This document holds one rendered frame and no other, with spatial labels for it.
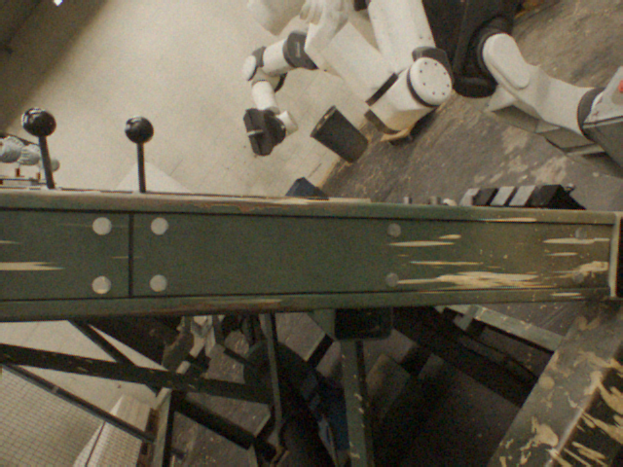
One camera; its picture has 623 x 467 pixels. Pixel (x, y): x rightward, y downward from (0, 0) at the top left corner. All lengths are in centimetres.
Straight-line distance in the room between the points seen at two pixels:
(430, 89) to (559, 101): 64
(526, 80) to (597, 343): 69
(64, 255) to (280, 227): 19
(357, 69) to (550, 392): 54
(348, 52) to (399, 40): 11
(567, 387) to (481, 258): 25
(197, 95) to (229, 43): 87
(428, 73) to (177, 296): 51
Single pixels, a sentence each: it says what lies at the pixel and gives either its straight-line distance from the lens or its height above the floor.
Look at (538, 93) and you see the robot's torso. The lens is 123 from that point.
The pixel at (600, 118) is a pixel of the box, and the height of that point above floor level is 93.
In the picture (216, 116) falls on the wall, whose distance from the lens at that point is 637.
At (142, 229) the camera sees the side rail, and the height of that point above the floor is 134.
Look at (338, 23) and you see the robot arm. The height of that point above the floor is 130.
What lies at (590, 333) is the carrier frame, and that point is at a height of 79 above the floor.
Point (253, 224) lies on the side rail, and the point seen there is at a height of 126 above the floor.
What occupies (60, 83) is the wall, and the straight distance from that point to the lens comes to 667.
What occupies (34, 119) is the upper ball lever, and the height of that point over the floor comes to 153.
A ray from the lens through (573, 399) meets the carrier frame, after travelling 68.
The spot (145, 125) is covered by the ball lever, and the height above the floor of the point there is 142.
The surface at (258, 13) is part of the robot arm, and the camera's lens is 73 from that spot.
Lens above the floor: 131
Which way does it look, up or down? 14 degrees down
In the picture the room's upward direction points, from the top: 53 degrees counter-clockwise
